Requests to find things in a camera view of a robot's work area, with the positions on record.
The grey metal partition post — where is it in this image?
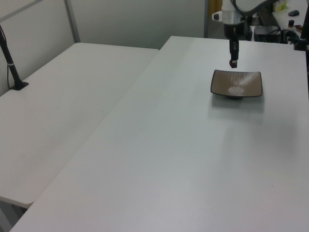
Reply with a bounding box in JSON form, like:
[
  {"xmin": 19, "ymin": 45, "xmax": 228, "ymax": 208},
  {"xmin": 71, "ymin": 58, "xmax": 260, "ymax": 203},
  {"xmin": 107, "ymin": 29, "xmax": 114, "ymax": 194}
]
[{"xmin": 63, "ymin": 0, "xmax": 81, "ymax": 44}]

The grey partition edge post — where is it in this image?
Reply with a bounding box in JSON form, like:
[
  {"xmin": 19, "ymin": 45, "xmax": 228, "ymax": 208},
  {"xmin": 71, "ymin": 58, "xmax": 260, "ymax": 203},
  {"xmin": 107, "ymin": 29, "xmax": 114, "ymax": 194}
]
[{"xmin": 203, "ymin": 0, "xmax": 210, "ymax": 39}]

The square brown ceramic plate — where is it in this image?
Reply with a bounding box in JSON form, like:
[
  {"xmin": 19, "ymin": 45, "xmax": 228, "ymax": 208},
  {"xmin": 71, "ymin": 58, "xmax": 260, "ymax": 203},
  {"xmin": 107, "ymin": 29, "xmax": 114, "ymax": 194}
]
[{"xmin": 210, "ymin": 69, "xmax": 264, "ymax": 101}]

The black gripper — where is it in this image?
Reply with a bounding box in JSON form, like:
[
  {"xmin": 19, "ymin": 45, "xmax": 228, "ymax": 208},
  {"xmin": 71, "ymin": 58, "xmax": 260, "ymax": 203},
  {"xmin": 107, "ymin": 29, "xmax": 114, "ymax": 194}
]
[{"xmin": 223, "ymin": 22, "xmax": 246, "ymax": 69}]

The green package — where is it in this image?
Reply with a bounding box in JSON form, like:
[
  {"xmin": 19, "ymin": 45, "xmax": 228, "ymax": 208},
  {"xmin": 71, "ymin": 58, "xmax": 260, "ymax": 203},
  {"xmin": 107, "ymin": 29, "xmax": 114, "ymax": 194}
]
[{"xmin": 272, "ymin": 0, "xmax": 288, "ymax": 12}]

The white background desk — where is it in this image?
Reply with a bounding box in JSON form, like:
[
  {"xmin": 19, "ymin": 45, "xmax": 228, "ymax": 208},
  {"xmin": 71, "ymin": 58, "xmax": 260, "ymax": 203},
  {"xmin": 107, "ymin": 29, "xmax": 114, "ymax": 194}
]
[{"xmin": 272, "ymin": 0, "xmax": 309, "ymax": 31}]

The black electronics box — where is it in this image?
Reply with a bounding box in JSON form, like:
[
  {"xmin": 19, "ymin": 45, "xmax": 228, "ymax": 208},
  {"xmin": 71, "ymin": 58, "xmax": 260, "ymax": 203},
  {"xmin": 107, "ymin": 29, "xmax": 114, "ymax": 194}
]
[{"xmin": 253, "ymin": 25, "xmax": 282, "ymax": 43}]

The black camera pole with base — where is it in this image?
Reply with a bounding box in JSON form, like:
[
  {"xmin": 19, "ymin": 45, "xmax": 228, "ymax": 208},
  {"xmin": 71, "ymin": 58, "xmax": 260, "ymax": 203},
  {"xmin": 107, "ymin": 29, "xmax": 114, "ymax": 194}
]
[{"xmin": 0, "ymin": 24, "xmax": 29, "ymax": 91}]

